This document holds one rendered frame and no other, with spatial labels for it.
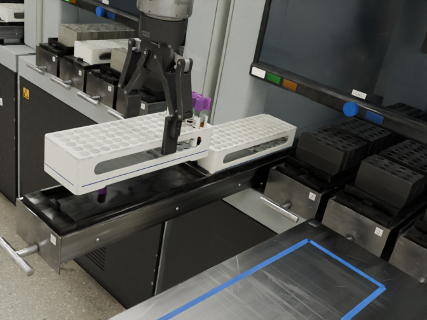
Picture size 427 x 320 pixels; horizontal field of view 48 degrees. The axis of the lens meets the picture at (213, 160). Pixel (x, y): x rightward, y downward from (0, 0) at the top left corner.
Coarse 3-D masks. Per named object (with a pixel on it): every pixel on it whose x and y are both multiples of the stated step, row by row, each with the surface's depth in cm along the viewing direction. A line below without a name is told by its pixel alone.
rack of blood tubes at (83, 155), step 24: (120, 120) 87; (144, 120) 89; (48, 144) 76; (72, 144) 76; (96, 144) 77; (120, 144) 79; (144, 144) 80; (48, 168) 78; (72, 168) 72; (96, 168) 81; (120, 168) 83; (72, 192) 74
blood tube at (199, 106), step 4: (196, 100) 88; (200, 100) 87; (196, 104) 88; (200, 104) 88; (196, 108) 88; (200, 108) 88; (196, 112) 88; (200, 112) 88; (196, 116) 89; (200, 116) 89; (196, 120) 89; (200, 120) 89; (196, 124) 89; (196, 128) 90; (192, 140) 91; (196, 140) 91; (192, 144) 91
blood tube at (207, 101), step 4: (204, 100) 89; (208, 100) 89; (204, 104) 89; (208, 104) 89; (204, 108) 89; (208, 108) 89; (204, 112) 90; (208, 112) 90; (204, 116) 90; (204, 120) 90; (200, 124) 91; (204, 124) 91; (200, 140) 92
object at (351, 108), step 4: (344, 104) 98; (348, 104) 97; (352, 104) 96; (356, 104) 97; (344, 108) 98; (348, 108) 97; (352, 108) 97; (356, 108) 96; (344, 112) 98; (348, 112) 97; (352, 112) 97; (356, 112) 97; (348, 116) 98
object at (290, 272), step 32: (320, 224) 86; (256, 256) 74; (288, 256) 76; (320, 256) 77; (352, 256) 79; (192, 288) 65; (224, 288) 66; (256, 288) 67; (288, 288) 68; (320, 288) 70; (352, 288) 71; (384, 288) 72; (416, 288) 74
